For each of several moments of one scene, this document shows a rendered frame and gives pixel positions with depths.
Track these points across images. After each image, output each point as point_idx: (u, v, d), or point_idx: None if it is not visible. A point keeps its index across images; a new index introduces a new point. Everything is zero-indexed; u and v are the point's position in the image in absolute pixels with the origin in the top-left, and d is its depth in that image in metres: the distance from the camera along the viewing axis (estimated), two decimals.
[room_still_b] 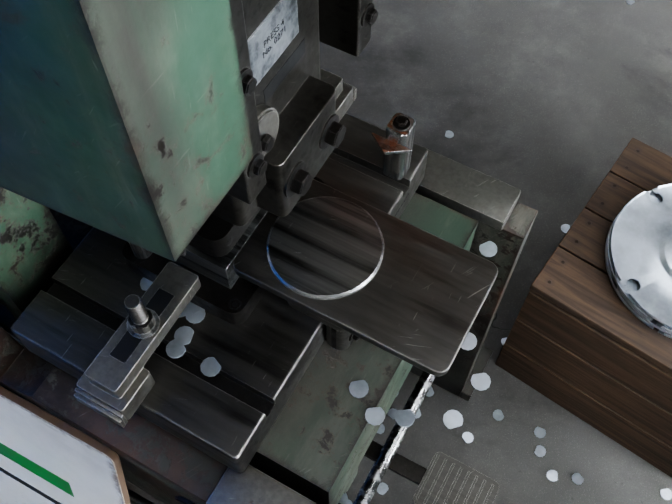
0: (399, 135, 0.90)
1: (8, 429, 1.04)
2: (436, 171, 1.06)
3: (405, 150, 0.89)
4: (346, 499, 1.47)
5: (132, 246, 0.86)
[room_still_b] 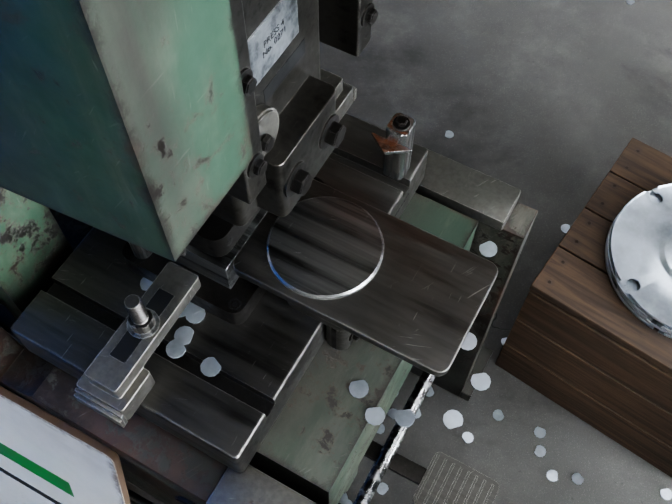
0: (399, 135, 0.90)
1: (8, 429, 1.04)
2: (436, 171, 1.06)
3: (405, 150, 0.89)
4: (346, 499, 1.47)
5: (132, 246, 0.86)
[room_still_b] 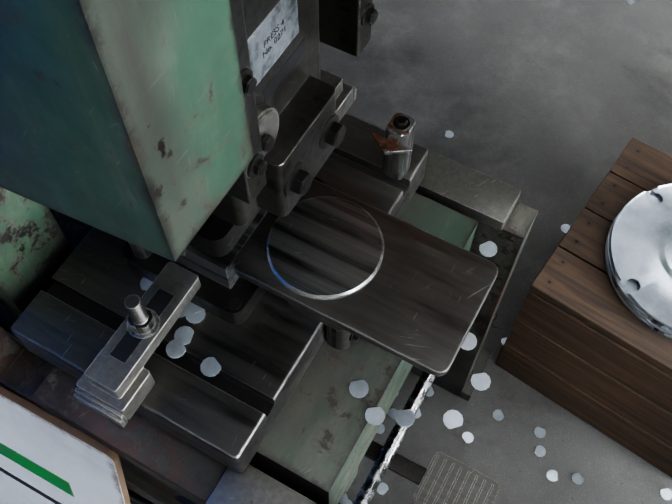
0: (399, 135, 0.90)
1: (8, 429, 1.04)
2: (436, 171, 1.06)
3: (405, 150, 0.89)
4: (346, 499, 1.47)
5: (132, 246, 0.86)
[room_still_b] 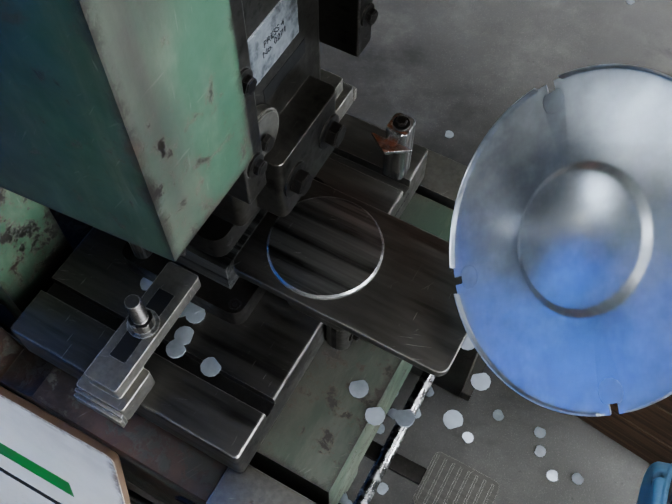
0: (399, 135, 0.90)
1: (8, 429, 1.04)
2: (436, 171, 1.06)
3: (405, 150, 0.89)
4: (346, 499, 1.47)
5: (132, 246, 0.86)
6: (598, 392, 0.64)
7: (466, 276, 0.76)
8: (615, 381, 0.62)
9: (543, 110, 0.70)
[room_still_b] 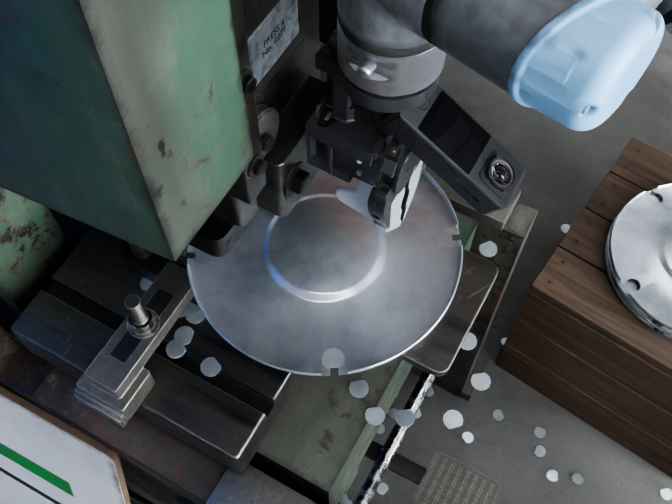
0: None
1: (8, 429, 1.04)
2: None
3: None
4: (346, 499, 1.47)
5: (132, 246, 0.86)
6: (322, 358, 0.78)
7: (201, 253, 0.83)
8: (339, 351, 0.78)
9: None
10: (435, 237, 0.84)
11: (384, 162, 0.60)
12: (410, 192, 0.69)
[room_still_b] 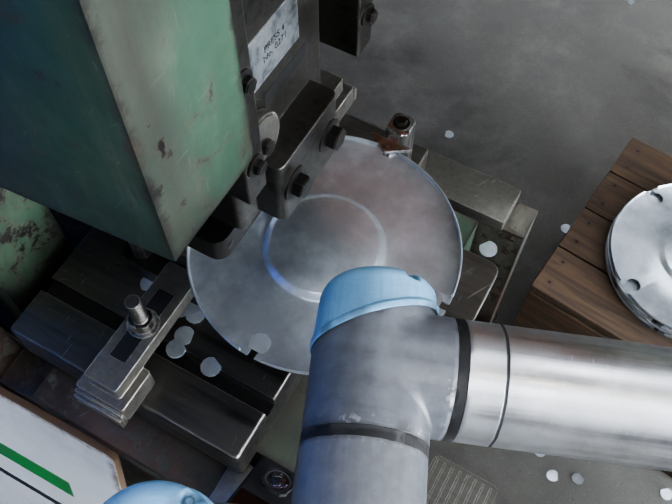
0: (399, 135, 0.90)
1: (8, 429, 1.04)
2: (436, 171, 1.06)
3: (405, 150, 0.89)
4: None
5: (132, 246, 0.86)
6: (251, 337, 0.79)
7: None
8: (269, 339, 0.78)
9: (370, 159, 0.89)
10: None
11: None
12: None
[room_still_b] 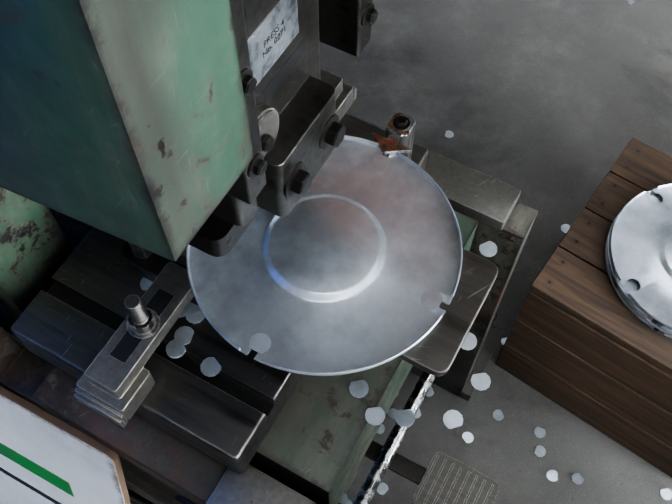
0: (399, 135, 0.90)
1: (8, 429, 1.04)
2: (436, 171, 1.06)
3: (405, 150, 0.89)
4: (346, 499, 1.47)
5: (132, 246, 0.86)
6: (251, 337, 0.79)
7: None
8: (269, 339, 0.78)
9: (370, 159, 0.89)
10: (425, 295, 0.81)
11: None
12: None
